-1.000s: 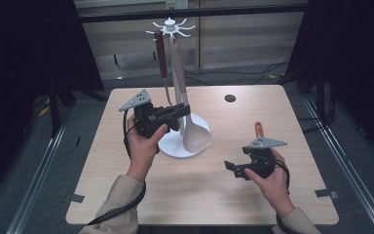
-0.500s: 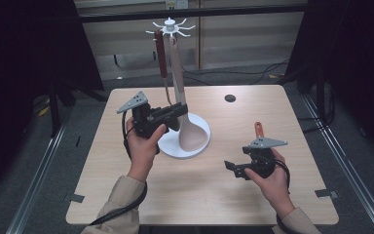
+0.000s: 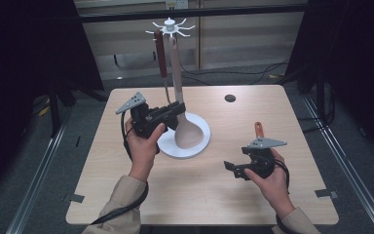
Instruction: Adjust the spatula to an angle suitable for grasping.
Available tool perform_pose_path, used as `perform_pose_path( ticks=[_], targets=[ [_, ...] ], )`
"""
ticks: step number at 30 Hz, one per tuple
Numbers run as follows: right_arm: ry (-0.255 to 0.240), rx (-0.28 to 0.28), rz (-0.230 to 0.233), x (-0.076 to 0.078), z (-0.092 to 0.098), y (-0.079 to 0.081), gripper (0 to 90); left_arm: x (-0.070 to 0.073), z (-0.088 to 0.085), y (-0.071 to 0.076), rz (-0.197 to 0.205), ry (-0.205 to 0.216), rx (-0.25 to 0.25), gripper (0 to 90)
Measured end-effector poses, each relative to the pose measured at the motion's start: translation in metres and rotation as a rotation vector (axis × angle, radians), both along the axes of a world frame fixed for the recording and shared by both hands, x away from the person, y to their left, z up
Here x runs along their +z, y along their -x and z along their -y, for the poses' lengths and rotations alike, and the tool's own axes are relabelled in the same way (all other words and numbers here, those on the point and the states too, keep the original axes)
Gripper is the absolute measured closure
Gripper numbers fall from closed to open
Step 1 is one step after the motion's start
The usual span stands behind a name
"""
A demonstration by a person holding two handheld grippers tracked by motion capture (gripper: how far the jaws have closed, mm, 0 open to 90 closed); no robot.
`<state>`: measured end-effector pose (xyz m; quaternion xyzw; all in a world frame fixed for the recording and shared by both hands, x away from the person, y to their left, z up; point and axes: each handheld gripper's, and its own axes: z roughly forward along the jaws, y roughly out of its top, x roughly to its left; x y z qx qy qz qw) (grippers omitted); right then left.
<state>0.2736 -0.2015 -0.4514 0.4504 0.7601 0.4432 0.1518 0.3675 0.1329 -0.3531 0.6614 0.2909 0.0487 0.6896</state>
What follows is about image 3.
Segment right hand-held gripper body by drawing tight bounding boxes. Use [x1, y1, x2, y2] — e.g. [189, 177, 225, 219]
[241, 136, 288, 179]

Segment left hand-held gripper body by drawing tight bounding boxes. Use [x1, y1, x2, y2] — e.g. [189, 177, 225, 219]
[115, 91, 164, 139]

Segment beige silicone spoon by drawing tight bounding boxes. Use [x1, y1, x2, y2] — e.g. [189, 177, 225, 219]
[168, 34, 206, 150]

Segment orange-brown rice paddle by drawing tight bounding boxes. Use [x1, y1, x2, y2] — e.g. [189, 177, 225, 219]
[253, 121, 266, 139]

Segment white utensil stand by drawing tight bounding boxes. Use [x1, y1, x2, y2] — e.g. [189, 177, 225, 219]
[144, 17, 211, 160]

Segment metal ladle brown handle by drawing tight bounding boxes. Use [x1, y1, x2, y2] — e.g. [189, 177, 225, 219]
[153, 29, 173, 106]

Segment person's left hand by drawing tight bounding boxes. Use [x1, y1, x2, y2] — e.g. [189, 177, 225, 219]
[124, 118, 168, 183]

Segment person's right hand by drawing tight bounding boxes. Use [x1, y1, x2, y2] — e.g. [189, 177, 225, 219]
[243, 148, 296, 219]

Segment grey tape piece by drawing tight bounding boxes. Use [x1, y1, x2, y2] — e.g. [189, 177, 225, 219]
[62, 192, 86, 205]
[314, 188, 340, 200]

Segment black stand leg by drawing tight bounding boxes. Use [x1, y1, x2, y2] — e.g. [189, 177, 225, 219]
[47, 79, 77, 138]

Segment black horizontal bar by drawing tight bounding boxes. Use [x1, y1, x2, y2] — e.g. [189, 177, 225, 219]
[77, 3, 308, 23]

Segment black curtain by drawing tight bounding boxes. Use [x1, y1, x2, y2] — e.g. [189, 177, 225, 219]
[283, 0, 374, 165]
[0, 0, 105, 204]

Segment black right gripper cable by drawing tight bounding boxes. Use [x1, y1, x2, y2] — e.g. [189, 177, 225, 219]
[274, 158, 294, 234]

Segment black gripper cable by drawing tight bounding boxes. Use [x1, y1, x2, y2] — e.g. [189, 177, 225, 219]
[274, 158, 294, 234]
[90, 111, 150, 226]

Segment black floor cables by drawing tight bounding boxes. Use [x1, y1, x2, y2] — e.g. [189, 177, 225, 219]
[178, 58, 290, 86]

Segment metal floor rail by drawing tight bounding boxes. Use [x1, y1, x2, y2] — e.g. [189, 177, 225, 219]
[300, 93, 374, 234]
[5, 108, 74, 234]

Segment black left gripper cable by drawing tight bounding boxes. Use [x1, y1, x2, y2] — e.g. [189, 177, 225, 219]
[90, 111, 150, 226]

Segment white wall socket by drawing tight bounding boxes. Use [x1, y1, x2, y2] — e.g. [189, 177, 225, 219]
[165, 0, 190, 11]

